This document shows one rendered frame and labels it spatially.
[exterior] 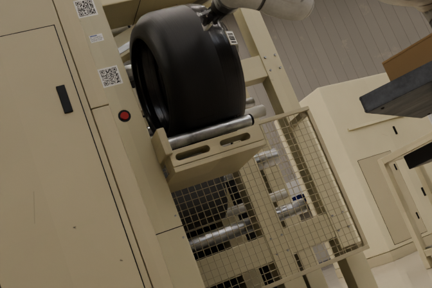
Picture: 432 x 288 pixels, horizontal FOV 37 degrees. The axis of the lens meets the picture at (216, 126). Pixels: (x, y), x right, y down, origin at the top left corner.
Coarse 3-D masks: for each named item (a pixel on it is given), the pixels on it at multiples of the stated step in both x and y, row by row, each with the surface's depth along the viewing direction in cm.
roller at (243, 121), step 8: (232, 120) 237; (240, 120) 237; (248, 120) 238; (200, 128) 234; (208, 128) 233; (216, 128) 234; (224, 128) 235; (232, 128) 236; (240, 128) 238; (176, 136) 229; (184, 136) 230; (192, 136) 230; (200, 136) 232; (208, 136) 233; (176, 144) 228; (184, 144) 230
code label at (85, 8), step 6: (78, 0) 245; (84, 0) 246; (90, 0) 247; (78, 6) 244; (84, 6) 245; (90, 6) 246; (78, 12) 244; (84, 12) 244; (90, 12) 245; (96, 12) 246
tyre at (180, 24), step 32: (160, 32) 232; (192, 32) 232; (224, 32) 236; (160, 64) 231; (192, 64) 227; (224, 64) 231; (160, 96) 278; (192, 96) 228; (224, 96) 233; (192, 128) 234
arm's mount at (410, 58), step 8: (424, 40) 145; (408, 48) 147; (416, 48) 146; (424, 48) 145; (400, 56) 148; (408, 56) 147; (416, 56) 146; (424, 56) 145; (384, 64) 150; (392, 64) 149; (400, 64) 148; (408, 64) 147; (416, 64) 146; (392, 72) 149; (400, 72) 148; (408, 72) 147
